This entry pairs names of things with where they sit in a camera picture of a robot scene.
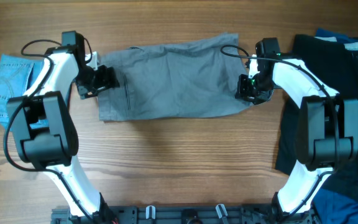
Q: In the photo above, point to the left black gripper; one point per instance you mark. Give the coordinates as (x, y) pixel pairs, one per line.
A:
(108, 79)

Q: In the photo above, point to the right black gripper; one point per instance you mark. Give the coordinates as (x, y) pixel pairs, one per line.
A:
(243, 92)

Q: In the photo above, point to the grey shorts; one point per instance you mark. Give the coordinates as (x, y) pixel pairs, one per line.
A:
(188, 80)

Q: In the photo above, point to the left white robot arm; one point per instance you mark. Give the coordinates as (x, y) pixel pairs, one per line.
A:
(44, 133)

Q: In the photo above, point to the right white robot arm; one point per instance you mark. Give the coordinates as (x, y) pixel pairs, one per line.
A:
(327, 132)

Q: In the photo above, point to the folded blue denim jeans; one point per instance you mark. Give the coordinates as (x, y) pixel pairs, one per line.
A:
(17, 75)

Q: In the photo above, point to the black garment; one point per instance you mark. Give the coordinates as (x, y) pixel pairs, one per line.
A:
(336, 66)

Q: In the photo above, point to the blue garment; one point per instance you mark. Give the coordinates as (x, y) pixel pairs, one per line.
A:
(331, 206)

